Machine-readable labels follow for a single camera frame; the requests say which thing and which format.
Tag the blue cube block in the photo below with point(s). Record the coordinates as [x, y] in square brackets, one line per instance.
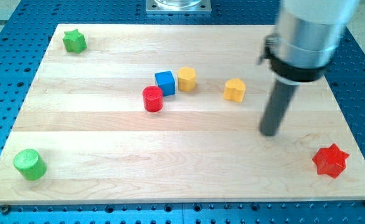
[165, 81]

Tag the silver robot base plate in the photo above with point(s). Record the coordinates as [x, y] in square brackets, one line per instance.
[174, 6]

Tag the light wooden board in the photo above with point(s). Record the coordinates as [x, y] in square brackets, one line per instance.
[84, 115]

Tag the yellow heart block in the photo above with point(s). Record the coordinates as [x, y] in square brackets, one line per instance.
[234, 89]

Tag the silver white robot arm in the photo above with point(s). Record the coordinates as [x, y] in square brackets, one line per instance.
[300, 49]

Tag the yellow hexagon block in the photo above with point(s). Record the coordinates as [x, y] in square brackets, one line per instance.
[186, 79]

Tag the green cylinder block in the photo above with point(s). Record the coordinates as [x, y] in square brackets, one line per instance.
[30, 164]

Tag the red cylinder block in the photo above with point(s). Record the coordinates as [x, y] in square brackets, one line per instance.
[152, 98]

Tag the red star block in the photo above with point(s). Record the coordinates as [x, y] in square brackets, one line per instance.
[330, 161]

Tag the blue perforated metal table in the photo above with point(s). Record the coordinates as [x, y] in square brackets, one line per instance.
[26, 29]

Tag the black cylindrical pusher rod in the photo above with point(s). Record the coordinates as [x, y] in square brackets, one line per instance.
[276, 108]

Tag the green star block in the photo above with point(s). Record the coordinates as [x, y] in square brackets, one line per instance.
[74, 41]

